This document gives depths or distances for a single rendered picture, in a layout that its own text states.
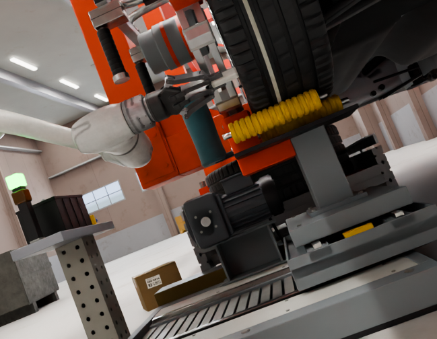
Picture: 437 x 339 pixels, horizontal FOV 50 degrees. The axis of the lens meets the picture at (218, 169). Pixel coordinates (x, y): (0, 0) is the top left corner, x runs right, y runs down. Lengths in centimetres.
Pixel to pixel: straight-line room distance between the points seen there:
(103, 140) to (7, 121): 31
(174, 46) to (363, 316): 87
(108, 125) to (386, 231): 70
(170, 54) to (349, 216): 67
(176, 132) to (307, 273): 92
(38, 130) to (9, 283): 507
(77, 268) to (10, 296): 477
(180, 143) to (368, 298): 107
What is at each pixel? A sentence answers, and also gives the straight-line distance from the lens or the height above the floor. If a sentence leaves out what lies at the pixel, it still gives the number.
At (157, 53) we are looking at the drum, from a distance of 139.
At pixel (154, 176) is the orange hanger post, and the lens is 184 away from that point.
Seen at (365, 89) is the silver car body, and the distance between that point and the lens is 522.
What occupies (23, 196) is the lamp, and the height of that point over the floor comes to 59.
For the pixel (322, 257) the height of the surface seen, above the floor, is 14.
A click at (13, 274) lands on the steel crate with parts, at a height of 54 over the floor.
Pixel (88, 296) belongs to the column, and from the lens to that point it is 164.
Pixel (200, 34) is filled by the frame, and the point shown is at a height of 74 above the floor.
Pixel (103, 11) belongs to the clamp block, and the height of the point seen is 93.
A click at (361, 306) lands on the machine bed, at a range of 99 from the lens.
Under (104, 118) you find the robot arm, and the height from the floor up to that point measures 65.
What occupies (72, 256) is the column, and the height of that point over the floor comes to 37.
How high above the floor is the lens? 34
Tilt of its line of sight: 5 degrees up
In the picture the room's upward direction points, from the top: 22 degrees counter-clockwise
